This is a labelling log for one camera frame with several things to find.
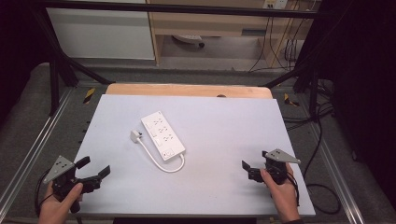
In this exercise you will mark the white power strip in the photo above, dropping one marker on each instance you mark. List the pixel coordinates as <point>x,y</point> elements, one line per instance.
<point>162,135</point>

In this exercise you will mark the white wall socket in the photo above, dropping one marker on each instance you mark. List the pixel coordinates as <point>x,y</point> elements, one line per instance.
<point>275,3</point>

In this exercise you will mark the black metal frame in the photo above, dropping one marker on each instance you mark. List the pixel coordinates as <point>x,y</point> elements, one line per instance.
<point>186,9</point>

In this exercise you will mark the white cabinet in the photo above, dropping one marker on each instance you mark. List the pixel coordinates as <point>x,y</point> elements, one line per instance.
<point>99,34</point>

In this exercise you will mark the wooden desk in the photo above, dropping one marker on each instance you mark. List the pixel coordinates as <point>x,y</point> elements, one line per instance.
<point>211,26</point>

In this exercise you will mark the person's left hand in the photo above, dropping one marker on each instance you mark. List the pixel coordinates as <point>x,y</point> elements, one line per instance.
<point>57,205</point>

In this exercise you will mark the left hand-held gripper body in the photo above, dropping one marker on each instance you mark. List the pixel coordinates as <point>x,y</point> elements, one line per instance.
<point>59,168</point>

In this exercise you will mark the white plug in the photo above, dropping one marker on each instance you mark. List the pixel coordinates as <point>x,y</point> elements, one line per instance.
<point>135,136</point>

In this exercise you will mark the black curtain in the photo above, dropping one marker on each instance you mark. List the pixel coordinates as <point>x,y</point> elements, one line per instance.
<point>18,40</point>
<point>361,87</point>

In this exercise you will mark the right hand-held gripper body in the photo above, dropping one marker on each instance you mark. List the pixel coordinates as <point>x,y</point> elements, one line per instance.
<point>278,163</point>

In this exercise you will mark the yellow black tape marker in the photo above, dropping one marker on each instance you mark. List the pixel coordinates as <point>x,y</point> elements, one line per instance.
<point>289,100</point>
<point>89,95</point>

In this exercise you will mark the wooden board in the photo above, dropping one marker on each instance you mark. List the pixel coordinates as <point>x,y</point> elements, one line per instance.
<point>186,90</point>

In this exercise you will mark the aluminium rail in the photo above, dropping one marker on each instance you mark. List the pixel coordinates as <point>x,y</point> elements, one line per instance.
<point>34,146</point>
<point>337,174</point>

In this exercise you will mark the person's right hand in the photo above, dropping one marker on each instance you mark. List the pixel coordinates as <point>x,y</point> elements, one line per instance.
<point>281,196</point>

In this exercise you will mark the white object with black wheel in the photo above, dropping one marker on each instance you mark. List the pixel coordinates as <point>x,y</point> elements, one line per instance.
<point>188,39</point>

